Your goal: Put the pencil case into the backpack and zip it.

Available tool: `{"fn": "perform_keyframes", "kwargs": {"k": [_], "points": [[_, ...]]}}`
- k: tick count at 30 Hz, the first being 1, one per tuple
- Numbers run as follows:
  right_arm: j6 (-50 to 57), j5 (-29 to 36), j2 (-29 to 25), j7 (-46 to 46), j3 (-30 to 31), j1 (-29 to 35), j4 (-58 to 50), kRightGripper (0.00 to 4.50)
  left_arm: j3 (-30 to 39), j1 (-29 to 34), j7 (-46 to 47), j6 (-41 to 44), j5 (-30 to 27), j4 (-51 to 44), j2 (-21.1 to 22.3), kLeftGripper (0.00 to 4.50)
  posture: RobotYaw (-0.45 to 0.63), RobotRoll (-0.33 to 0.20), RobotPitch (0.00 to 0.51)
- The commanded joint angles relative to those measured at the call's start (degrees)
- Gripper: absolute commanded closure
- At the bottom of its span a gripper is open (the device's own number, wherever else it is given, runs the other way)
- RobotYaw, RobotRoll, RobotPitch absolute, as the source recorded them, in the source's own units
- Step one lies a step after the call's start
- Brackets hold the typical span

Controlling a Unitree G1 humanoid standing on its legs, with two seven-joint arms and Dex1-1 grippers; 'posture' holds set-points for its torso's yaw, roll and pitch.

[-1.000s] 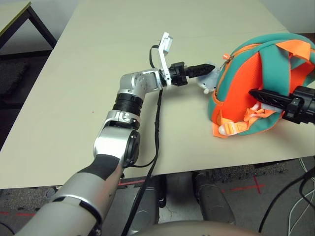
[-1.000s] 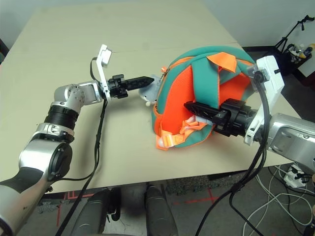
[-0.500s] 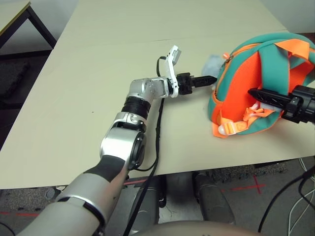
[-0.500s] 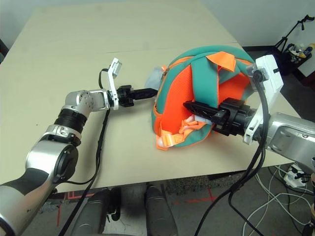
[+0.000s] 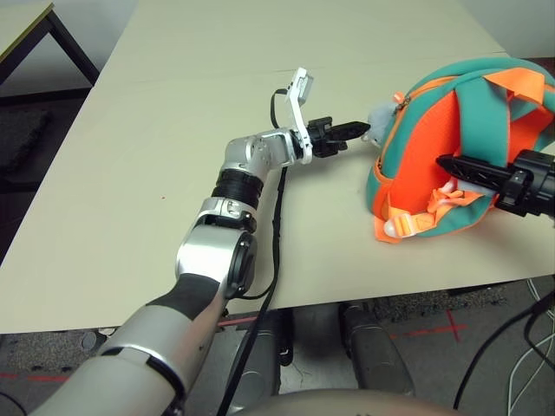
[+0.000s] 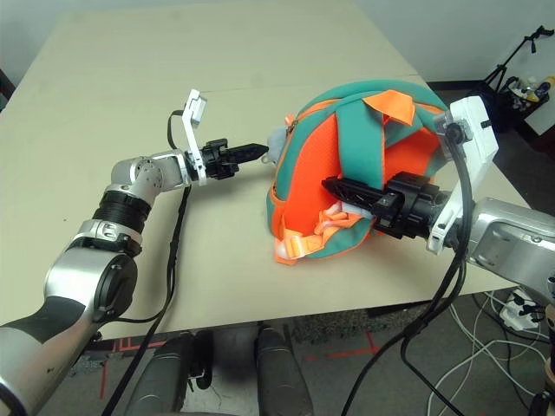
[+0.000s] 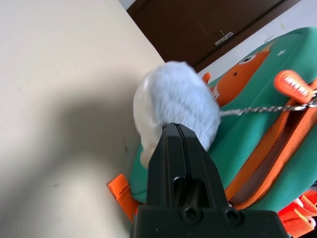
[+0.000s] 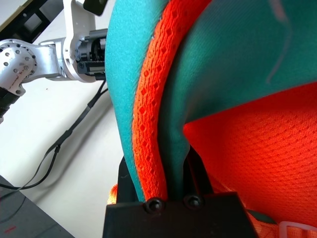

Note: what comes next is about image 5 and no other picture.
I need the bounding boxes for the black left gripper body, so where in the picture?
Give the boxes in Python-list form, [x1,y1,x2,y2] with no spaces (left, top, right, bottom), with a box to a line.
[305,116,348,158]

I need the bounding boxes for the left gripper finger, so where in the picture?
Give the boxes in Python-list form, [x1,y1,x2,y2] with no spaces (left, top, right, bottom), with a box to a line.
[331,122,372,143]

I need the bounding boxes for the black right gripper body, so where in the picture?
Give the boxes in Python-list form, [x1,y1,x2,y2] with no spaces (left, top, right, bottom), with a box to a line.
[496,149,555,218]

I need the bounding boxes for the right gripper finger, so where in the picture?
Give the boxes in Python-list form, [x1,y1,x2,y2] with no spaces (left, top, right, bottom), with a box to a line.
[435,154,518,194]

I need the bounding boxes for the grey white plush keychain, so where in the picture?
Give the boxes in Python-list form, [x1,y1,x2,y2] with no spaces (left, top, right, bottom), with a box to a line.
[362,100,398,148]

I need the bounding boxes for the orange and teal backpack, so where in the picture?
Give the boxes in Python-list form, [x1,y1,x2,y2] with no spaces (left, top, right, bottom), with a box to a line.
[365,57,555,244]

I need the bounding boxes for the grey robot right leg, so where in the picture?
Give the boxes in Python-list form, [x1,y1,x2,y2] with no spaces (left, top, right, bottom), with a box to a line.
[340,302,415,395]

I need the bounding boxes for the grey robot leg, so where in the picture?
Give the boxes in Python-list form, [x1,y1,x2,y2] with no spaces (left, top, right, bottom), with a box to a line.
[233,309,296,400]
[340,302,415,395]

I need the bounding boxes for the grey robot left leg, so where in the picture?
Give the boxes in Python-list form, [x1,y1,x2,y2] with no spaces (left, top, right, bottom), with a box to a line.
[233,309,296,400]

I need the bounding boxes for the beige robot torso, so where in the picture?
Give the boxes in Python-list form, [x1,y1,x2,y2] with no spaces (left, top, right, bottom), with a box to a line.
[236,387,469,416]

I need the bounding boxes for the black foam floor mat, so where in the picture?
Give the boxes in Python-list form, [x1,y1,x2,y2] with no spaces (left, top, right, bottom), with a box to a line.
[0,107,53,172]

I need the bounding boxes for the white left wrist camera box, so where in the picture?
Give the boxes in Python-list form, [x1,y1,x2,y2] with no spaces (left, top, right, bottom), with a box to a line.
[284,67,317,165]

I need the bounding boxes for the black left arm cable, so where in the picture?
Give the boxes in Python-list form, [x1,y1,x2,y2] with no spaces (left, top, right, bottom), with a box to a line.
[216,88,290,416]

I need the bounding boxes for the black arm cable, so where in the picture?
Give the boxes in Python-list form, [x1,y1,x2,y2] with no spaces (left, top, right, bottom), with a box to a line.
[453,288,555,411]
[216,88,290,416]

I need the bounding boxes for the white floor cables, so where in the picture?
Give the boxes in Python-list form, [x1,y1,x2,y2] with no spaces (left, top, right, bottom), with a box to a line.
[509,276,555,406]

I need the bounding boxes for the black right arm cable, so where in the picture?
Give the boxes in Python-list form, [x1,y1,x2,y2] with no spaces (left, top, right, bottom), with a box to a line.
[453,288,555,411]

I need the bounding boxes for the beige table with black frame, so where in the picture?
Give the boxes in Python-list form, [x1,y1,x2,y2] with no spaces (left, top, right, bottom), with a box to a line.
[0,2,101,90]

